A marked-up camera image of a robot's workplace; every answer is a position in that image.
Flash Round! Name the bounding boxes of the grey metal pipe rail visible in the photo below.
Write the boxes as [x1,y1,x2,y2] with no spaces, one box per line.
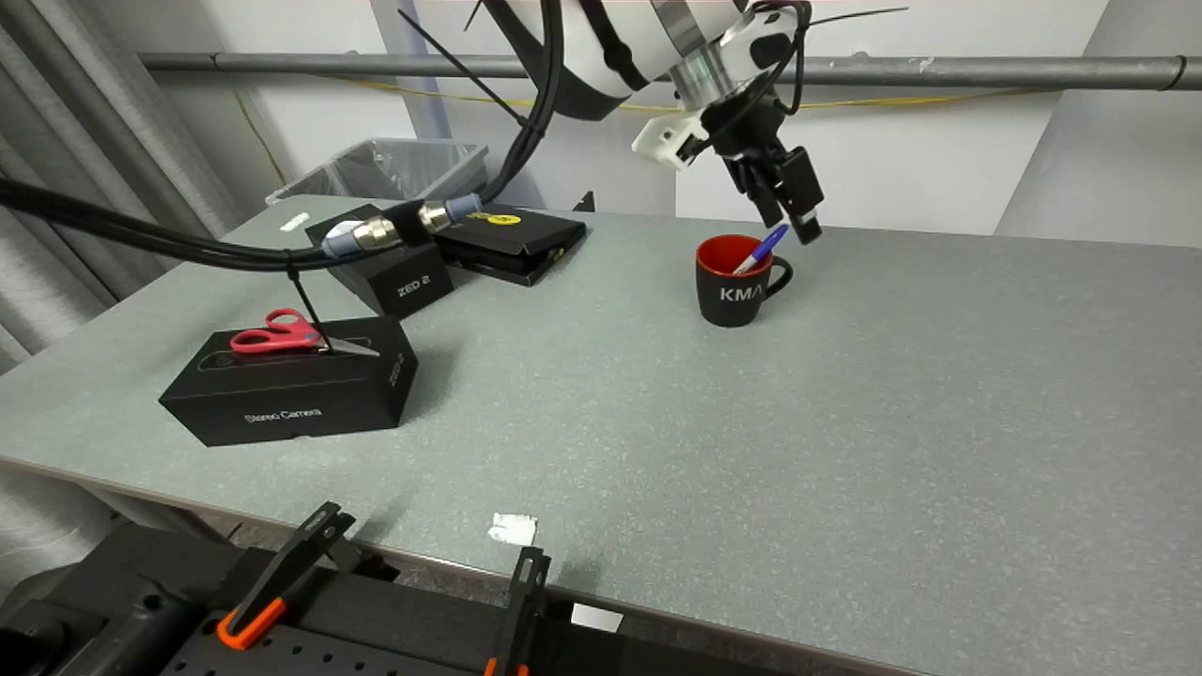
[139,47,1202,93]

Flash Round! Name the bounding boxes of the orange black bar clamp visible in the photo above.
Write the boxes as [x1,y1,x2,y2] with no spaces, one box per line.
[482,543,557,676]
[215,499,362,657]

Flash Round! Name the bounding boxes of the blue marker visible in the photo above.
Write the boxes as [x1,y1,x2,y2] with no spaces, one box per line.
[730,220,791,279]

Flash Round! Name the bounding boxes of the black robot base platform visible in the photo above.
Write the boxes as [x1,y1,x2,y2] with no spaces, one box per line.
[0,516,906,676]

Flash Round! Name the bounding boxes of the flat black box yellow sticker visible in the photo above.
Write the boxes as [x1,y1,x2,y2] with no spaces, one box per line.
[428,201,591,290]

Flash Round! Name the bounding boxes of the silver cable connector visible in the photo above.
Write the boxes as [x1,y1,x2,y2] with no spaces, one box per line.
[319,212,406,261]
[418,192,488,235]

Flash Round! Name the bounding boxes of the thick black cable hose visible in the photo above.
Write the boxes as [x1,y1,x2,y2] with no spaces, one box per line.
[0,0,570,279]

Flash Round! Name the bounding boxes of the grey bin clear liner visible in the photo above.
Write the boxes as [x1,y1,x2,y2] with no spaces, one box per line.
[262,133,492,211]

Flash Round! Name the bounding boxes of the white label on platform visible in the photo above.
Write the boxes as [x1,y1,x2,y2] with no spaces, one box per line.
[567,602,626,638]

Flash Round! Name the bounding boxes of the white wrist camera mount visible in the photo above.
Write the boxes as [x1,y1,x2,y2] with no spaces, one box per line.
[626,110,720,167]

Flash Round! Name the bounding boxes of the small white tape piece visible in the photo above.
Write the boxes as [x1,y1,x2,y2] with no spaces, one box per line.
[483,509,540,553]

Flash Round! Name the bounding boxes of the black box with white device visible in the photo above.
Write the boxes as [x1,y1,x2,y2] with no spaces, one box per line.
[304,200,457,319]

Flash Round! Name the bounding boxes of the black mug red inside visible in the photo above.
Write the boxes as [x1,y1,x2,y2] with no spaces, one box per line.
[690,229,796,330]

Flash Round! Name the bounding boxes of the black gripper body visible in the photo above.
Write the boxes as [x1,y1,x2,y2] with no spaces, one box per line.
[699,85,810,201]

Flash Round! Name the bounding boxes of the red handled scissors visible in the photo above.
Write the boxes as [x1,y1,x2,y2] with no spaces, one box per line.
[227,304,383,364]

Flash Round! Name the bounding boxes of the black box under scissors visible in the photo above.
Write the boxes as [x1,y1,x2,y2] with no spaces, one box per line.
[159,311,421,450]

